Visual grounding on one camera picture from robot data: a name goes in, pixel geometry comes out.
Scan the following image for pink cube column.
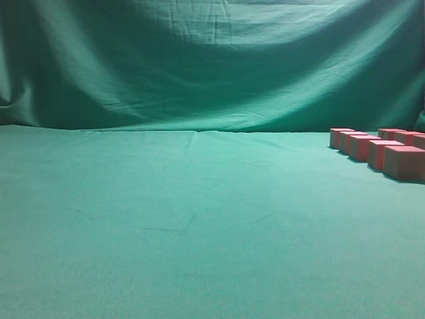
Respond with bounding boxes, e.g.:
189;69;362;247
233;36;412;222
368;140;404;171
349;135;381;162
339;131;367;155
394;131;424;146
412;134;425;150
382;146;424;181
329;128;354;149
378;128;404;140

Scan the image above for green cloth backdrop and cover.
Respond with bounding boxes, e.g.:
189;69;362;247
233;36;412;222
1;1;424;318

